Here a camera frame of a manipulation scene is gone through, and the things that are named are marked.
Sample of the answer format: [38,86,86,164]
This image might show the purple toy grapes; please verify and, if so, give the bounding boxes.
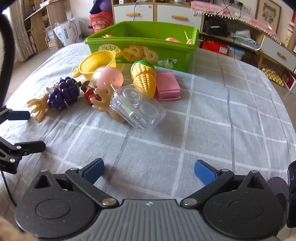
[47,76,81,109]

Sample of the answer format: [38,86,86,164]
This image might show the clear plastic case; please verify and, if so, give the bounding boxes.
[110,84,166,133]

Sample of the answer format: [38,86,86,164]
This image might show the amber hand toy left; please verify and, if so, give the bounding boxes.
[27,91,49,123]

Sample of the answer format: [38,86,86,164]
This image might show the grey checked tablecloth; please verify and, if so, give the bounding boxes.
[1,49,295,240]

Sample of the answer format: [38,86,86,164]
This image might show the amber translucent hand toy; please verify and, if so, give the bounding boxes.
[90,82,125,123]

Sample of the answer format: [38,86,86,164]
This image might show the red brown figurine toy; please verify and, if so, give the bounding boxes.
[80,80,101,105]

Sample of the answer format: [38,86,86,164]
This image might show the yellow toy pot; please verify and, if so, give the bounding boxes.
[72,51,125,80]

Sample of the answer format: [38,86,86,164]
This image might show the pink capsule ball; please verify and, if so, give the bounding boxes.
[91,66,124,93]

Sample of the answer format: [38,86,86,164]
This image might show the white paper shopping bag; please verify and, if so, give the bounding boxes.
[53,18,83,47]

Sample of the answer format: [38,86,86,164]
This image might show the pink block toy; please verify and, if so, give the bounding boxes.
[156,72,181,101]

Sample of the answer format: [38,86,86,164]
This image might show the wooden bookshelf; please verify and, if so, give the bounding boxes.
[21,1,67,53]

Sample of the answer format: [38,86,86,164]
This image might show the toy corn cob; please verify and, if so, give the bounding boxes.
[130,60,157,97]

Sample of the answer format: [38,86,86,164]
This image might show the yellow egg tray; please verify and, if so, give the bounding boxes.
[261,64,284,87]

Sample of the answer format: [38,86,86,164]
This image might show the red cartoon face bag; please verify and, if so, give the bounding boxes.
[90,11,113,33]

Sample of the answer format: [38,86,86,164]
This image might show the red box under shelf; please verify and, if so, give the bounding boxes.
[201,39,228,55]

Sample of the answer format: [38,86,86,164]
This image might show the purple plush toy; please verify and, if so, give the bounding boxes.
[89,0,111,15]

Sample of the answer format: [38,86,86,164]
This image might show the green plastic storage bin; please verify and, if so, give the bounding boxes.
[85,21,199,72]

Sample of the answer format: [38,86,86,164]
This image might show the wooden white drawer cabinet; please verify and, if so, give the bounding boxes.
[111,0,296,91]

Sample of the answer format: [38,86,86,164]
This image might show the pink peach toy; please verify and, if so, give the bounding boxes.
[166,37,181,43]

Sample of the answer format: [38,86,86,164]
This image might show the black bag on shelf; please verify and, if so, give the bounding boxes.
[204,19,229,37]

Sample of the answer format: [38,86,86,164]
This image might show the pink lace cloth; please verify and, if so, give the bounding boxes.
[191,1,281,44]

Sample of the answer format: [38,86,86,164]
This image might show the framed cartoon picture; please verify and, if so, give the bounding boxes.
[255,0,281,33]

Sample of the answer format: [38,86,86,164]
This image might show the orange ring toy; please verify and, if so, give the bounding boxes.
[102,34,114,38]

